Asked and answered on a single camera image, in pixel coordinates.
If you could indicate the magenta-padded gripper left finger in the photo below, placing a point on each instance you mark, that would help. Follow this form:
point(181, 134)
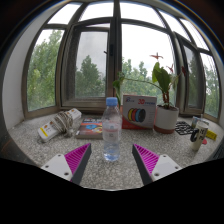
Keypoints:
point(58, 165)

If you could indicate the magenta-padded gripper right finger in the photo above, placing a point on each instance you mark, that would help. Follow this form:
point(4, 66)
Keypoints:
point(163, 166)

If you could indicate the clear blue-capped water bottle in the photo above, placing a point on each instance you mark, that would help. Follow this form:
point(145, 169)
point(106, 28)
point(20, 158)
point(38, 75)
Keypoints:
point(111, 133)

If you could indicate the potted plant in white pot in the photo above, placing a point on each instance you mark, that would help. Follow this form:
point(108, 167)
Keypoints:
point(166, 118)

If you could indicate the flat colourful printed book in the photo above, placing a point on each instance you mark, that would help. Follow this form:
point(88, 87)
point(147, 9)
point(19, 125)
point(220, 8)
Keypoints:
point(90, 128)

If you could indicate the white mug with black print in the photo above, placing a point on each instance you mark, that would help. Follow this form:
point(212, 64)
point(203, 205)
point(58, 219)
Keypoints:
point(202, 133)

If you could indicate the small colourful printed box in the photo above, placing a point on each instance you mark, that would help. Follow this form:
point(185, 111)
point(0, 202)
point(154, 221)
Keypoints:
point(195, 120)

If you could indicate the flat yellow item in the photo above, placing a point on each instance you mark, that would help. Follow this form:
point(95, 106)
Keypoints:
point(211, 134)

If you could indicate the white red filament box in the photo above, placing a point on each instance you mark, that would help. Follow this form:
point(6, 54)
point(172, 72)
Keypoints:
point(141, 103)

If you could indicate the dark framed bay window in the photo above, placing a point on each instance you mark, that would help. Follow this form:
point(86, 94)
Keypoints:
point(115, 50)

